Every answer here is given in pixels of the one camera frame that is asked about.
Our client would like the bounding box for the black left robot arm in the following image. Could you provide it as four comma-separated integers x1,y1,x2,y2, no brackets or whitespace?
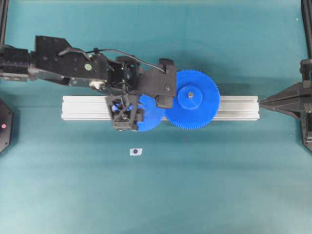
0,36,177,109

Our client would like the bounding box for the black frame post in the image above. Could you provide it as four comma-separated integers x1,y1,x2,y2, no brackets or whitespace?
301,0,312,59
0,0,9,45

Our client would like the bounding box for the white sticker with black dot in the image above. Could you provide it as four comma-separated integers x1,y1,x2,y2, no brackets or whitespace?
129,148,143,156

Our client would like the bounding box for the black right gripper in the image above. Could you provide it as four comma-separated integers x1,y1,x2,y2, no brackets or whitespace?
259,59,312,151

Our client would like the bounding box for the black base with red button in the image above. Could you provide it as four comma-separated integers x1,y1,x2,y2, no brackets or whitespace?
0,99,14,154

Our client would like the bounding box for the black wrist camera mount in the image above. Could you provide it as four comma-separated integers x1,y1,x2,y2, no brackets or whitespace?
105,94,144,132

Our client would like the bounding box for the large blue gear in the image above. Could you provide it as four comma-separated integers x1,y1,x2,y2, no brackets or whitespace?
165,70,221,130

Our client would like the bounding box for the black frame post right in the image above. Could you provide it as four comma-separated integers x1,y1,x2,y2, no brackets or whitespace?
301,0,312,59

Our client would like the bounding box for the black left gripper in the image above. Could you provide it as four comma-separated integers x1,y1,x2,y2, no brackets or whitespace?
90,54,176,109

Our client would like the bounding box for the small blue gear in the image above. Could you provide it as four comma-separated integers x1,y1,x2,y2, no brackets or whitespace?
137,95,164,132

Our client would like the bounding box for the aluminium extrusion rail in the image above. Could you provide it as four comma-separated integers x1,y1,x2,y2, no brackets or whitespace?
61,96,260,121

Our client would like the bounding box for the black frame post left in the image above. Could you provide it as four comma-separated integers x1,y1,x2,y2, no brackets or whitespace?
0,0,9,45

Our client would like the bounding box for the black camera cable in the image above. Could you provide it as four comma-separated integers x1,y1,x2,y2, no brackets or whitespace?
57,47,166,74

